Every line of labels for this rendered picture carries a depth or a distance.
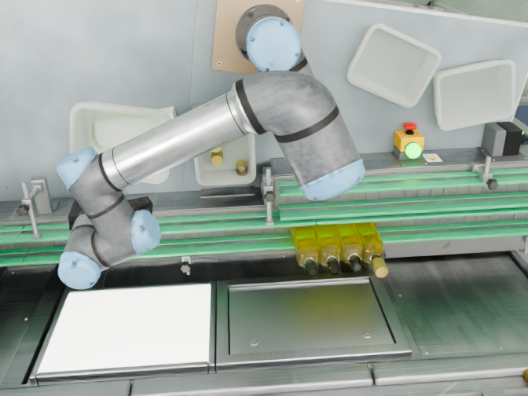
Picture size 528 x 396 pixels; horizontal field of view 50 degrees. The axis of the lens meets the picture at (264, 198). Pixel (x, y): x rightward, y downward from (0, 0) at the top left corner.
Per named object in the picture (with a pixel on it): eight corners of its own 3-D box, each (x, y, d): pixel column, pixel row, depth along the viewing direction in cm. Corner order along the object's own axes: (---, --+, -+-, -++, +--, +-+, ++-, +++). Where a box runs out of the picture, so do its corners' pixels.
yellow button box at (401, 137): (392, 151, 173) (399, 160, 167) (394, 127, 170) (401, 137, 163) (415, 149, 174) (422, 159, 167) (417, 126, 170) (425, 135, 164)
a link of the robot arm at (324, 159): (302, 50, 138) (342, 111, 88) (327, 104, 144) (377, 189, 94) (258, 72, 139) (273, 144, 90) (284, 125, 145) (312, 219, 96)
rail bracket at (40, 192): (45, 208, 170) (21, 247, 150) (33, 156, 163) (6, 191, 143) (61, 207, 171) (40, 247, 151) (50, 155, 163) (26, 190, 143)
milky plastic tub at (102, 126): (78, 90, 130) (69, 101, 122) (176, 103, 133) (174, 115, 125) (77, 160, 137) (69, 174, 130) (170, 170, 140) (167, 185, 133)
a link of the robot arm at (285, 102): (310, 49, 84) (41, 177, 94) (339, 113, 88) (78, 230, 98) (307, 34, 94) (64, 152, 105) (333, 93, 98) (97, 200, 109)
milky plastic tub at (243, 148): (197, 174, 172) (196, 187, 164) (191, 103, 162) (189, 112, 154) (254, 171, 173) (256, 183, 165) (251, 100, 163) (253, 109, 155)
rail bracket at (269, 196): (262, 211, 165) (265, 233, 153) (261, 159, 157) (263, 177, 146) (273, 211, 165) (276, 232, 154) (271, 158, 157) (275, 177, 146)
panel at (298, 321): (66, 298, 162) (31, 386, 132) (64, 289, 161) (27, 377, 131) (376, 278, 166) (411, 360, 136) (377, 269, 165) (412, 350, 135)
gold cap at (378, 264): (371, 258, 146) (375, 267, 142) (384, 256, 146) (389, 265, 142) (371, 269, 148) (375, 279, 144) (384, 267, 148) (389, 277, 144)
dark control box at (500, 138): (480, 146, 175) (492, 156, 167) (484, 122, 171) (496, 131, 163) (506, 144, 175) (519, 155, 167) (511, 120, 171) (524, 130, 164)
